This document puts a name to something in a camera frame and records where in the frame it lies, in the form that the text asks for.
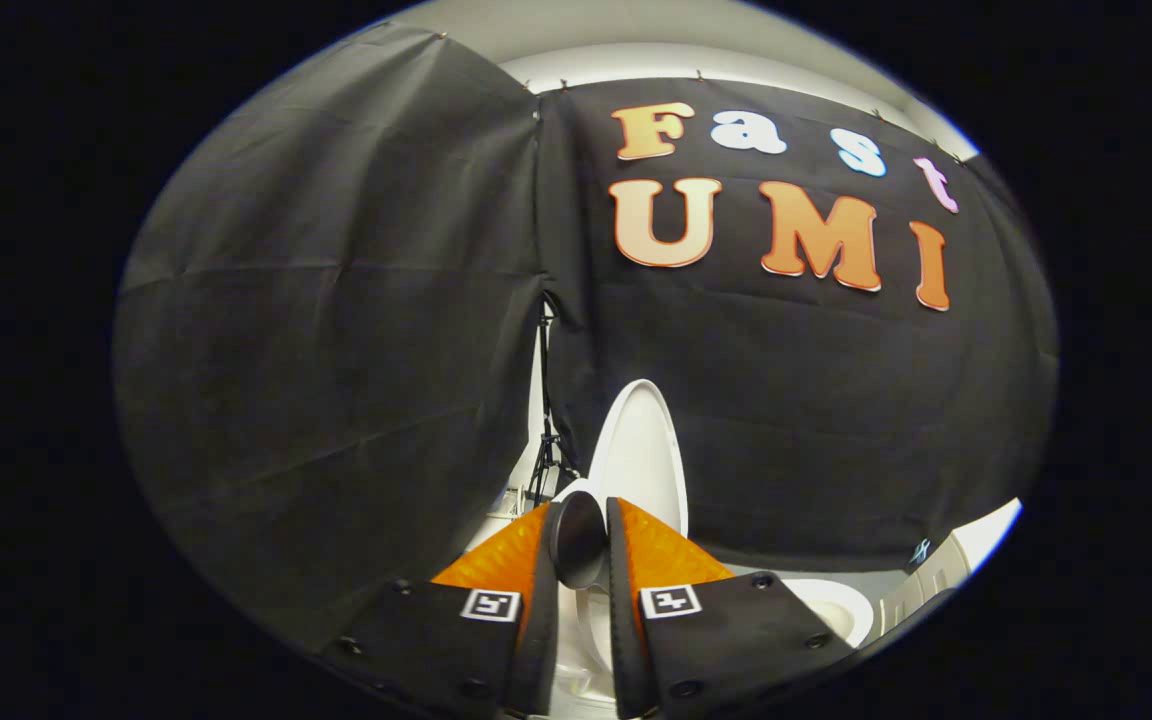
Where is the black stand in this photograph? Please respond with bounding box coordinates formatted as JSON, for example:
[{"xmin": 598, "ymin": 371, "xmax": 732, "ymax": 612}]
[{"xmin": 526, "ymin": 295, "xmax": 582, "ymax": 506}]

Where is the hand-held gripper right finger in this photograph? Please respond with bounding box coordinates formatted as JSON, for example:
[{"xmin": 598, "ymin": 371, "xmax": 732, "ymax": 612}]
[{"xmin": 604, "ymin": 496, "xmax": 857, "ymax": 720}]

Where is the white toilet lid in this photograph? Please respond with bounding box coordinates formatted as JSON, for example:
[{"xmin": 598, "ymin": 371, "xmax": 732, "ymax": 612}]
[{"xmin": 586, "ymin": 378, "xmax": 689, "ymax": 541}]

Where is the white panelled cabinet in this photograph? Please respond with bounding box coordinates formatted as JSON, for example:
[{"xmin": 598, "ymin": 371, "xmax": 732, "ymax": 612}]
[{"xmin": 881, "ymin": 498, "xmax": 1024, "ymax": 633}]

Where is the black round lid handle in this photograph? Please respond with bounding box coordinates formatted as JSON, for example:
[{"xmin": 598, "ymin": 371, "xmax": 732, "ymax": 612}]
[{"xmin": 548, "ymin": 490, "xmax": 609, "ymax": 591}]

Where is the black backdrop cloth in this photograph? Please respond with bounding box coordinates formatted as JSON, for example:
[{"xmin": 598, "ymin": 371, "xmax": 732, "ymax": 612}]
[{"xmin": 114, "ymin": 20, "xmax": 1059, "ymax": 651}]

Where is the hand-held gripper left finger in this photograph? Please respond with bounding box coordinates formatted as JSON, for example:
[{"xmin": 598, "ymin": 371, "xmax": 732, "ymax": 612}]
[{"xmin": 321, "ymin": 500, "xmax": 565, "ymax": 719}]

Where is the white toilet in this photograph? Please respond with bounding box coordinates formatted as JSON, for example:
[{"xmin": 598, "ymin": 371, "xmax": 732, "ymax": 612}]
[{"xmin": 466, "ymin": 478, "xmax": 875, "ymax": 719}]

